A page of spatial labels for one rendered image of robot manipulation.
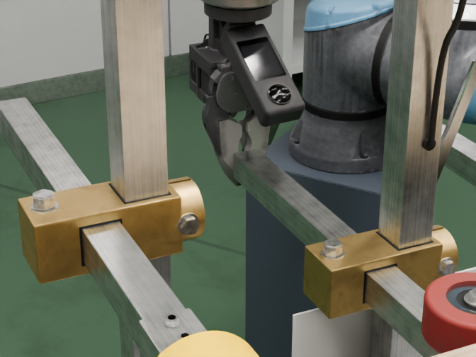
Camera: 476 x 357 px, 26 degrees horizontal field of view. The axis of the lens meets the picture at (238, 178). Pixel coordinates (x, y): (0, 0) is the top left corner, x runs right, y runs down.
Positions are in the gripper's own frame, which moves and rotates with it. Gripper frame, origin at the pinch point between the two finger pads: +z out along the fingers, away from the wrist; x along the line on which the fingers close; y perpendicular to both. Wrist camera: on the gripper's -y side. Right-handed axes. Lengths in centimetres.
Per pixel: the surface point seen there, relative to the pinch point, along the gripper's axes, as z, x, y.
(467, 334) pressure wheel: -9.2, 2.4, -44.1
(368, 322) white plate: 4.5, -2.5, -24.0
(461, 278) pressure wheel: -9.8, -0.9, -38.6
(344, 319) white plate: 3.4, 0.2, -24.0
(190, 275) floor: 87, -37, 107
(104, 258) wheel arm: -14.9, 25.9, -33.0
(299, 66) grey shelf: 78, -115, 202
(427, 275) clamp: -2.8, -5.4, -28.3
